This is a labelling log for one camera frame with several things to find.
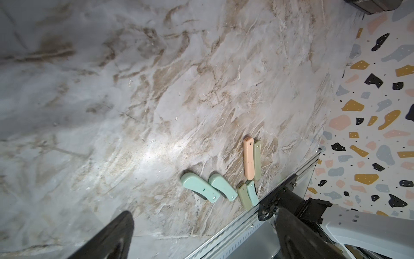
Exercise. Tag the black case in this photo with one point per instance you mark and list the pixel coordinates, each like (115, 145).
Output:
(371, 7)

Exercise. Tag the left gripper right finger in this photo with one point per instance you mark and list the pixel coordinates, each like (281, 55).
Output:
(298, 241)

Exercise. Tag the mint knife lowest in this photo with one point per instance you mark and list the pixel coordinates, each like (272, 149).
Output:
(251, 189)

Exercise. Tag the olive knife lowest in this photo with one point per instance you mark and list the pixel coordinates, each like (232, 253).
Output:
(244, 196)

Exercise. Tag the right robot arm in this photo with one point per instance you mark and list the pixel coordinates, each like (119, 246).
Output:
(382, 235)

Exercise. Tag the mint knife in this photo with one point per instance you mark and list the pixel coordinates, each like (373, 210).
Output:
(218, 182)
(196, 184)

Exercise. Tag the aluminium front rail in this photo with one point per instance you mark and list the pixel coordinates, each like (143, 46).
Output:
(247, 236)

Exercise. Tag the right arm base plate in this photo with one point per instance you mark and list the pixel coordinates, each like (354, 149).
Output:
(268, 205)

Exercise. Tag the olive knife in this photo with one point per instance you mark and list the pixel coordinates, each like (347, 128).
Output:
(257, 160)

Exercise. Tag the pink knife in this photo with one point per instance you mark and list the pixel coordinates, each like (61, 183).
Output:
(248, 155)

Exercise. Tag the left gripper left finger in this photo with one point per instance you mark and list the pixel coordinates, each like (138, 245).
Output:
(112, 242)

